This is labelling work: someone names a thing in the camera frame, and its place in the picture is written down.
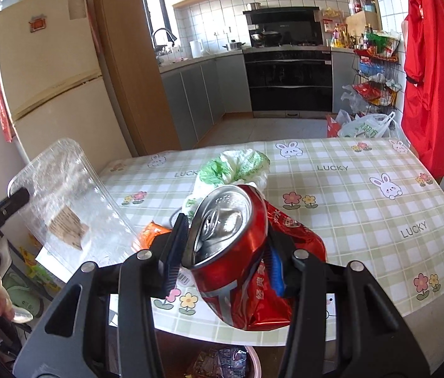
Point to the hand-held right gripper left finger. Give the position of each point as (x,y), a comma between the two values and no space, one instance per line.
(176,248)

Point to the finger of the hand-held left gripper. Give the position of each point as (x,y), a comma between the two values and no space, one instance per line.
(19,197)

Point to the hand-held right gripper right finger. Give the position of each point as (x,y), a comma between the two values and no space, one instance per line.
(277,279)

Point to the orange snack packet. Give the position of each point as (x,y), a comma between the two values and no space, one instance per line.
(153,234)

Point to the crushed red soda can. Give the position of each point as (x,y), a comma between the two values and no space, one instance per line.
(222,244)

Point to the clear plastic tray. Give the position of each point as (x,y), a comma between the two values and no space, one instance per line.
(68,197)

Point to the red snack wrapper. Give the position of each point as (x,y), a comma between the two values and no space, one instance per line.
(304,236)

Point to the pink plastic bin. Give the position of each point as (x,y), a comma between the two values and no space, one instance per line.
(255,364)

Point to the green white plastic bag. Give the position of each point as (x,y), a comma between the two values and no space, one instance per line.
(229,169)

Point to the gold foil wrapper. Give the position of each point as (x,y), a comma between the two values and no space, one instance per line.
(198,368)

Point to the checked rabbit tablecloth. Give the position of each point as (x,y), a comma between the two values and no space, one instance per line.
(363,212)

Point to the cream refrigerator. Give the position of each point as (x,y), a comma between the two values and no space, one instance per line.
(60,67)

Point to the grey lower cabinets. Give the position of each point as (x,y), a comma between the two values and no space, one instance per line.
(202,94)

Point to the red bag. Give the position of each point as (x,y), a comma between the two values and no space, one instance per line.
(332,128)

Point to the red fridge magnet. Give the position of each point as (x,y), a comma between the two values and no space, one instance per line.
(37,23)

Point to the white green-print shopping bag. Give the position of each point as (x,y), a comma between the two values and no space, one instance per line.
(367,128)

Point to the black stove oven unit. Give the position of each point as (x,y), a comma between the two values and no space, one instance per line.
(288,82)

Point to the white kettle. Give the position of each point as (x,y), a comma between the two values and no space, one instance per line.
(197,49)

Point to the paper sticker on refrigerator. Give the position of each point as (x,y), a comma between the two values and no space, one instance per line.
(77,6)

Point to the steel pot with lid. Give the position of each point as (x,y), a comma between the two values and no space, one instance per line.
(233,46)

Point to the grey narrow lower cabinet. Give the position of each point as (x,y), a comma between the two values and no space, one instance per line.
(342,78)

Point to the steel kitchen faucet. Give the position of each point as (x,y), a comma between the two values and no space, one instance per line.
(165,33)

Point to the black wok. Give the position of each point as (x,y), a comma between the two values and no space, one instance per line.
(265,38)

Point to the red apron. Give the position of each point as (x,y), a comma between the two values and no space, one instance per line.
(430,86)

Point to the small steel pot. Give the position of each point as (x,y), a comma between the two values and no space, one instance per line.
(253,6)

